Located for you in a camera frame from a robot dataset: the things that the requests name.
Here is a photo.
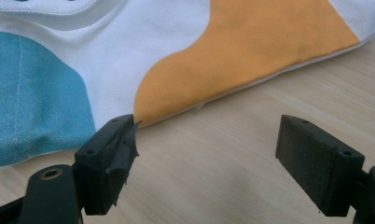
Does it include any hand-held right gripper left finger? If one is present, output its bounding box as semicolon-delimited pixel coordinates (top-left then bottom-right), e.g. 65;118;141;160
74;113;144;217

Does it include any white blue orange cloth garment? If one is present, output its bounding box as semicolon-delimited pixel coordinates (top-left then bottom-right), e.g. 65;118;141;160
0;0;375;169

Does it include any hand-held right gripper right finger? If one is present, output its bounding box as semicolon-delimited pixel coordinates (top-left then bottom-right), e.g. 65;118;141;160
274;114;367;217

